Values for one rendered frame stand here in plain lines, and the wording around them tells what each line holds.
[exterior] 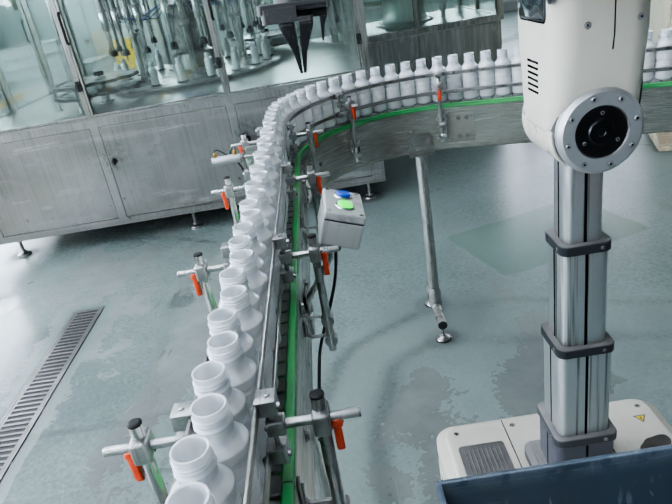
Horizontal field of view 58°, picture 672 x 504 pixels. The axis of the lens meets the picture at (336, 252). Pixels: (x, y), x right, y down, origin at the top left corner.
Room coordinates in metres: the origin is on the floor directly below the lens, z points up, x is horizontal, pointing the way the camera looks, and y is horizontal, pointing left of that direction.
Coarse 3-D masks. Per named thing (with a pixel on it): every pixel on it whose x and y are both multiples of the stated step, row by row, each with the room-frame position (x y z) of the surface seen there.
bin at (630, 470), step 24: (600, 456) 0.54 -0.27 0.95; (624, 456) 0.54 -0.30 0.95; (648, 456) 0.54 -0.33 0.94; (456, 480) 0.55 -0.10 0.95; (480, 480) 0.54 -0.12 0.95; (504, 480) 0.54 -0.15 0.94; (528, 480) 0.54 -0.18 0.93; (552, 480) 0.54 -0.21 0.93; (576, 480) 0.54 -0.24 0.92; (600, 480) 0.54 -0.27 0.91; (624, 480) 0.54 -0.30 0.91; (648, 480) 0.54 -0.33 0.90
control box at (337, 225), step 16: (320, 208) 1.17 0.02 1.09; (336, 208) 1.09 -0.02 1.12; (352, 208) 1.10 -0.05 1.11; (320, 224) 1.11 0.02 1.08; (336, 224) 1.07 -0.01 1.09; (352, 224) 1.07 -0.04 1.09; (320, 240) 1.07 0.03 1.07; (336, 240) 1.07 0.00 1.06; (352, 240) 1.07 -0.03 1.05; (336, 256) 1.11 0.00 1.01; (336, 272) 1.11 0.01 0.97; (320, 352) 1.05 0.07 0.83; (320, 368) 1.01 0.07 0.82; (320, 384) 0.96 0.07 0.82
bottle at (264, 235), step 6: (246, 210) 1.03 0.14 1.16; (252, 210) 1.03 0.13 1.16; (258, 210) 1.02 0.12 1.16; (246, 216) 1.00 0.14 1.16; (252, 216) 1.00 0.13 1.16; (258, 216) 1.00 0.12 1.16; (258, 222) 1.00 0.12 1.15; (258, 228) 1.00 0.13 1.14; (264, 228) 1.01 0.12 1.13; (258, 234) 1.00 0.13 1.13; (264, 234) 1.00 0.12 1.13; (270, 234) 1.01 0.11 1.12; (258, 240) 0.99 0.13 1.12; (264, 240) 0.99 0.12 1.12; (270, 240) 1.00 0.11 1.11; (270, 246) 1.00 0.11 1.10; (270, 252) 0.99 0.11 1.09; (276, 252) 1.01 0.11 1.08; (270, 258) 0.99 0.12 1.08; (276, 258) 1.01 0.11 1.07; (276, 264) 1.00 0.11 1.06; (276, 270) 1.00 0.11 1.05; (276, 276) 1.00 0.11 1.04; (276, 282) 0.99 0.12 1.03; (276, 288) 0.99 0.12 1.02
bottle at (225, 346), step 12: (216, 336) 0.62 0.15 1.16; (228, 336) 0.62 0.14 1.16; (216, 348) 0.59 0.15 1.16; (228, 348) 0.59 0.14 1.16; (240, 348) 0.61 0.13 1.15; (216, 360) 0.59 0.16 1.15; (228, 360) 0.59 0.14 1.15; (240, 360) 0.60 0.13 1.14; (252, 360) 0.62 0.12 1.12; (228, 372) 0.59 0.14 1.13; (240, 372) 0.59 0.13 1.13; (252, 372) 0.59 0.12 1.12; (240, 384) 0.58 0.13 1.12; (252, 384) 0.59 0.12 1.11; (252, 396) 0.58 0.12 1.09; (252, 408) 0.58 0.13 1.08; (264, 420) 0.59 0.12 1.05; (264, 432) 0.59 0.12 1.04; (264, 444) 0.58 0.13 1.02; (264, 456) 0.58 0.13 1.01
